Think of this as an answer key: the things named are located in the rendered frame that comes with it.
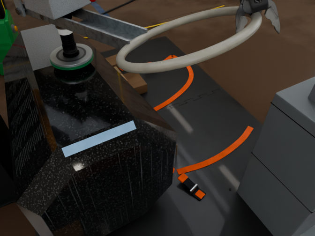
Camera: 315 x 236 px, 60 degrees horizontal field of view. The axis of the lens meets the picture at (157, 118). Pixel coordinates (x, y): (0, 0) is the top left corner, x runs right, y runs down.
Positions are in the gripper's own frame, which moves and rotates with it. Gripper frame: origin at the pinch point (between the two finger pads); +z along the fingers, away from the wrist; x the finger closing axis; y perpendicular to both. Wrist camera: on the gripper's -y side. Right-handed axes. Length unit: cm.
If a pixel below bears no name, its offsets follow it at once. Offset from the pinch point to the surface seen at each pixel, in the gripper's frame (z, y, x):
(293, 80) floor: 110, 165, -47
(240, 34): -8.4, -17.1, 6.6
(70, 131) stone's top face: 15, -9, 76
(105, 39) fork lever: -11, 11, 54
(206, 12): -7.8, 20.5, 15.3
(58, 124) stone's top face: 13, -6, 81
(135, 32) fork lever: -9.0, 17.7, 43.8
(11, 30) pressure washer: -15, 144, 194
